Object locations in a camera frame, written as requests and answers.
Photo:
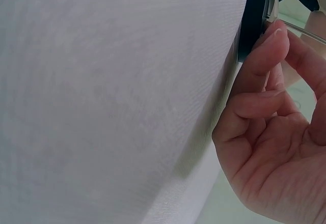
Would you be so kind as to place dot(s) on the person's right hand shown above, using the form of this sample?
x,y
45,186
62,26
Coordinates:
x,y
277,163

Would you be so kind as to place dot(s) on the person's left hand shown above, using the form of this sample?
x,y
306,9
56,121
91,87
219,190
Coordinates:
x,y
317,21

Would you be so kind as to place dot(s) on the clear container with black base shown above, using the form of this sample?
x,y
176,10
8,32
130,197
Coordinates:
x,y
252,17

